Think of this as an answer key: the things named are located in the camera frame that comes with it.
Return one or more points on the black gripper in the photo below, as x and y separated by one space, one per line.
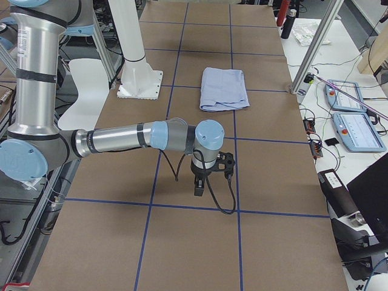
200 173

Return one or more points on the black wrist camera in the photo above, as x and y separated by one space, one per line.
225 163

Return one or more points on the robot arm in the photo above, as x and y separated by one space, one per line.
36 143

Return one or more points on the white plastic chair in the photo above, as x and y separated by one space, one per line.
92 84

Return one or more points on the black monitor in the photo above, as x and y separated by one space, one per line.
369 192

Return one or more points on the black water bottle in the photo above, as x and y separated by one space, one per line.
288 23

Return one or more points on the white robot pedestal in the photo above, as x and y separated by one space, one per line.
138 79

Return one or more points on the aluminium frame post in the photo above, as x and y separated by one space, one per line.
321 32

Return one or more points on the light blue striped shirt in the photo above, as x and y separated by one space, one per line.
223 90

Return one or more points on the red water bottle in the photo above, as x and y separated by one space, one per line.
282 12

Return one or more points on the lower blue teach pendant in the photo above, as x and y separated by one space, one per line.
357 132

